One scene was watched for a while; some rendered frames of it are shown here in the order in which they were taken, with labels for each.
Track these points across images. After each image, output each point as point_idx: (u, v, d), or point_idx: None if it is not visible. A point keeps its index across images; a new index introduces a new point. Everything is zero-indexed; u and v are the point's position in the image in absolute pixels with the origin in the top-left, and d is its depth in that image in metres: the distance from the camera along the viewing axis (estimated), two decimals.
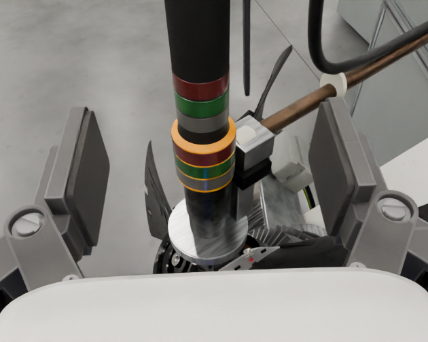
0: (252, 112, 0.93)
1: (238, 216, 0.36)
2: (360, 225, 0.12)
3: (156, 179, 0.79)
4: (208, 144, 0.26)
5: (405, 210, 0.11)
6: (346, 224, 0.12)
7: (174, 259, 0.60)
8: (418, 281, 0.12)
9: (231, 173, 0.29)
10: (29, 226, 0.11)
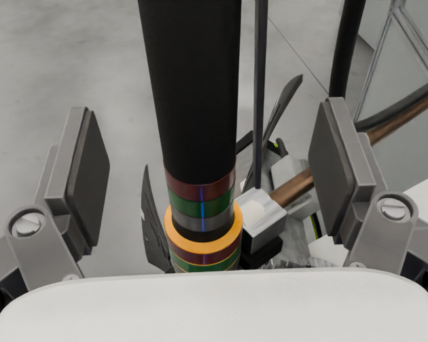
0: None
1: None
2: (360, 225, 0.12)
3: None
4: (208, 241, 0.21)
5: (405, 210, 0.11)
6: (346, 224, 0.12)
7: None
8: (418, 281, 0.12)
9: (236, 264, 0.24)
10: (29, 226, 0.11)
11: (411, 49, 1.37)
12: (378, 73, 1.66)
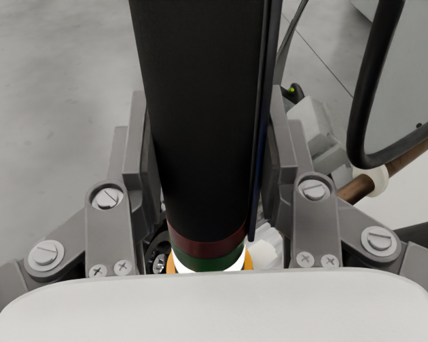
0: None
1: None
2: (284, 205, 0.12)
3: (276, 58, 0.40)
4: None
5: (323, 187, 0.12)
6: (276, 205, 0.13)
7: (154, 264, 0.40)
8: None
9: None
10: (108, 199, 0.12)
11: None
12: (396, 42, 1.51)
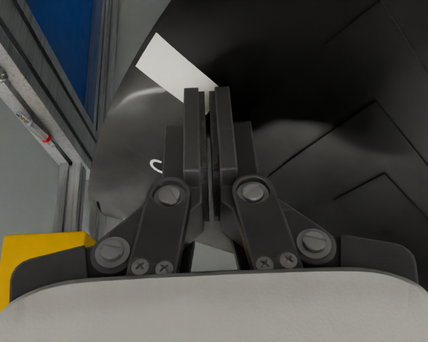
0: None
1: None
2: (225, 207, 0.12)
3: None
4: None
5: (260, 187, 0.12)
6: (220, 207, 0.13)
7: None
8: None
9: None
10: (170, 197, 0.12)
11: None
12: None
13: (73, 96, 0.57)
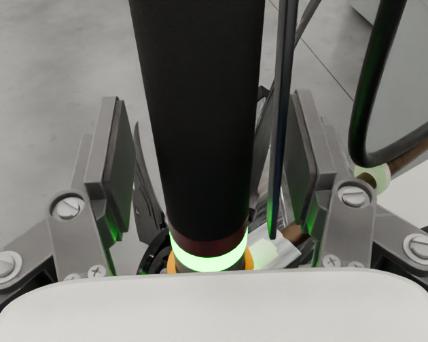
0: (265, 88, 0.75)
1: None
2: (322, 212, 0.12)
3: None
4: None
5: (363, 195, 0.12)
6: (311, 212, 0.13)
7: None
8: (379, 267, 0.12)
9: None
10: (68, 210, 0.11)
11: None
12: (395, 48, 1.53)
13: None
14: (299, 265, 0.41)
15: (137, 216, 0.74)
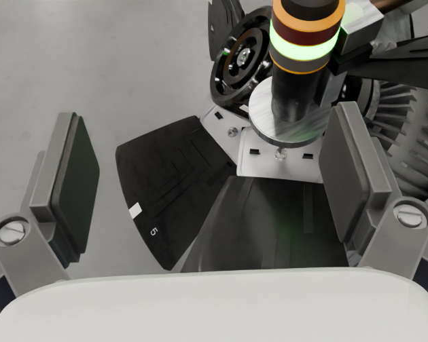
0: None
1: (323, 103, 0.34)
2: (375, 232, 0.11)
3: None
4: (312, 20, 0.24)
5: (421, 218, 0.11)
6: (360, 230, 0.12)
7: (240, 54, 0.45)
8: None
9: (329, 56, 0.27)
10: (13, 234, 0.11)
11: None
12: None
13: None
14: None
15: (212, 32, 0.75)
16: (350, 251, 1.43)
